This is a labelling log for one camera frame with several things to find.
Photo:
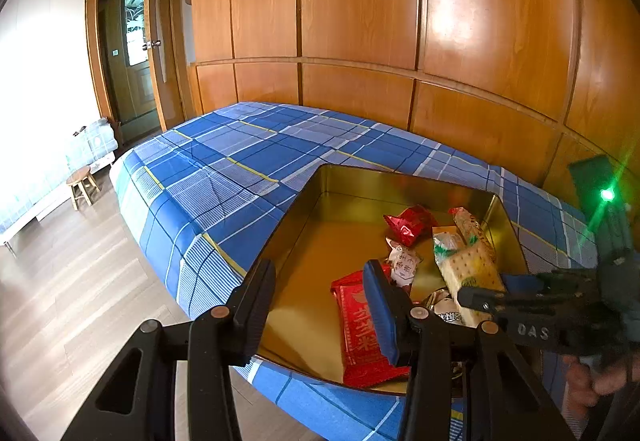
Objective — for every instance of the puffed rice bar packet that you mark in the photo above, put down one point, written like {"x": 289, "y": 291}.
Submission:
{"x": 471, "y": 231}

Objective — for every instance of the cream cracker packet green text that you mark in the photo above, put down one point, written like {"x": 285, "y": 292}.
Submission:
{"x": 461, "y": 265}

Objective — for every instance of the brown chocolate snack packet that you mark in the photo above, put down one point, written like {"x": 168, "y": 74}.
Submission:
{"x": 443, "y": 305}

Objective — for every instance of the right hand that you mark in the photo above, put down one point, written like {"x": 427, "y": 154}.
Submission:
{"x": 584, "y": 388}

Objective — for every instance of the wooden door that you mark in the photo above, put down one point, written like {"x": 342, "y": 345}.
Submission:
{"x": 137, "y": 65}

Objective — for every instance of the red crinkled candy packet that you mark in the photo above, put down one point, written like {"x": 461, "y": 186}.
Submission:
{"x": 411, "y": 225}

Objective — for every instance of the red long snack packet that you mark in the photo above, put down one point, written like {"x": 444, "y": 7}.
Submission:
{"x": 364, "y": 365}

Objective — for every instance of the gold metal tin tray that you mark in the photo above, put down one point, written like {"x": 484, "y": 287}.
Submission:
{"x": 334, "y": 226}

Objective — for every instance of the blue plaid bed sheet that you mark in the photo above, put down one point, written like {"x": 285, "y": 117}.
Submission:
{"x": 202, "y": 199}

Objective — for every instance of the wooden wardrobe wall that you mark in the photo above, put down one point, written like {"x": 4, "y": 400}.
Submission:
{"x": 530, "y": 85}

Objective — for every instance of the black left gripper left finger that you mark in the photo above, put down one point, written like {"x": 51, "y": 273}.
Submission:
{"x": 135, "y": 397}

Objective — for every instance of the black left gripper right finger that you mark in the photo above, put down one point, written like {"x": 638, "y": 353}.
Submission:
{"x": 502, "y": 397}

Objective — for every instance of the small wooden stool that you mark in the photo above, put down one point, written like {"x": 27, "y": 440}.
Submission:
{"x": 81, "y": 184}

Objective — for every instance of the white bench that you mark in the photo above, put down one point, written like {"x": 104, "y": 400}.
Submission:
{"x": 33, "y": 187}

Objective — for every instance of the white small candy packet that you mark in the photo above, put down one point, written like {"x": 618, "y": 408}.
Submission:
{"x": 403, "y": 263}

